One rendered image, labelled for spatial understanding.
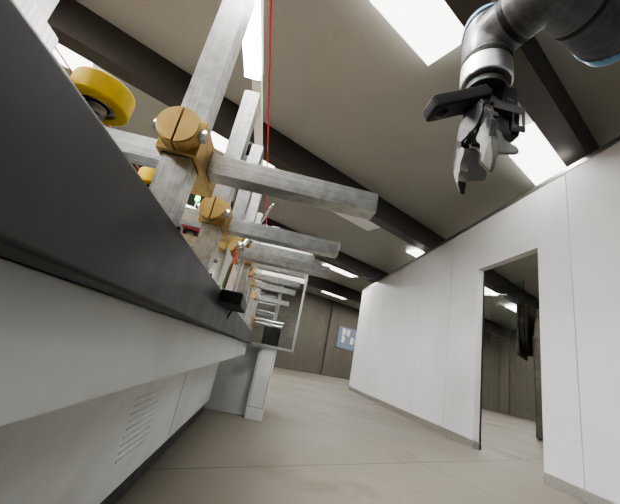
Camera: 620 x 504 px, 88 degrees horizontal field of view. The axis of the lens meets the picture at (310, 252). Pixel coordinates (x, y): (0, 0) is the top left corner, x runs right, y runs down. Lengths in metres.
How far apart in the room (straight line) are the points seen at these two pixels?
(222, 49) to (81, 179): 0.36
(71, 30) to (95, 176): 4.07
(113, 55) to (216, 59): 3.73
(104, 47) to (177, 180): 3.86
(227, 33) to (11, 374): 0.46
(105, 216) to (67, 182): 0.04
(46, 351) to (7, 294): 0.07
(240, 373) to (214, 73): 2.99
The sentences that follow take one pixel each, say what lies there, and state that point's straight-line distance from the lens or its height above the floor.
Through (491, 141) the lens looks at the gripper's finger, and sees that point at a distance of 0.61.
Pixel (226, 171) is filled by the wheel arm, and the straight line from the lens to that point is 0.47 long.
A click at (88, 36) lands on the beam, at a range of 4.29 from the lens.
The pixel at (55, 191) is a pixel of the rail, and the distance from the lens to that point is 0.20.
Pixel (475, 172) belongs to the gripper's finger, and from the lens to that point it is 0.69.
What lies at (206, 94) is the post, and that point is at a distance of 0.48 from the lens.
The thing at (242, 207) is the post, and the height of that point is 0.96.
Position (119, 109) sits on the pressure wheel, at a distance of 0.56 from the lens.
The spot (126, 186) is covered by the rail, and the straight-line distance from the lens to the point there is 0.25.
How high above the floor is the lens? 0.60
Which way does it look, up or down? 18 degrees up
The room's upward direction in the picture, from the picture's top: 12 degrees clockwise
